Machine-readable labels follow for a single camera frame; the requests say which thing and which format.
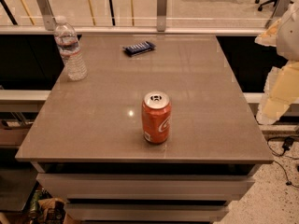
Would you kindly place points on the metal railing bracket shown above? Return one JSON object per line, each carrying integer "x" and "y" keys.
{"x": 47, "y": 14}
{"x": 161, "y": 15}
{"x": 280, "y": 8}

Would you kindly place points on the red coke can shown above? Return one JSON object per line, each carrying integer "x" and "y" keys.
{"x": 156, "y": 113}

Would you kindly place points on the right metal railing bracket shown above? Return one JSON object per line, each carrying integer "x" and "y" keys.
{"x": 280, "y": 8}

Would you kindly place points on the black power adapter with cable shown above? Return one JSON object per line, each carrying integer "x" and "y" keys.
{"x": 287, "y": 144}

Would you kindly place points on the upper grey drawer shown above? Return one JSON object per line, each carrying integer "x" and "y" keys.
{"x": 147, "y": 187}

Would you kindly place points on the lower grey drawer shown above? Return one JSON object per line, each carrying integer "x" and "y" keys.
{"x": 146, "y": 213}

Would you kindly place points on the clear plastic water bottle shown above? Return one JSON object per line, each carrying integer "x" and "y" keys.
{"x": 67, "y": 42}

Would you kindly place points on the left metal railing bracket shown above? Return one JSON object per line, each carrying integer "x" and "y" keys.
{"x": 47, "y": 14}

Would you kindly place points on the grey drawer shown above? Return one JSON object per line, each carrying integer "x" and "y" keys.
{"x": 147, "y": 187}
{"x": 146, "y": 213}

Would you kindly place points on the blue rxbar blueberry wrapper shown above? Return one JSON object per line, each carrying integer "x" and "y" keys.
{"x": 139, "y": 48}

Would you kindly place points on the middle metal railing bracket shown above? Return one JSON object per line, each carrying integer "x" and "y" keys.
{"x": 161, "y": 15}

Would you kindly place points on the brown paper bag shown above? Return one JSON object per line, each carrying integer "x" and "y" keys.
{"x": 52, "y": 210}

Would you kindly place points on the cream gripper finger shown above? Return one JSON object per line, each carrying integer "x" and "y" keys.
{"x": 281, "y": 89}
{"x": 268, "y": 37}

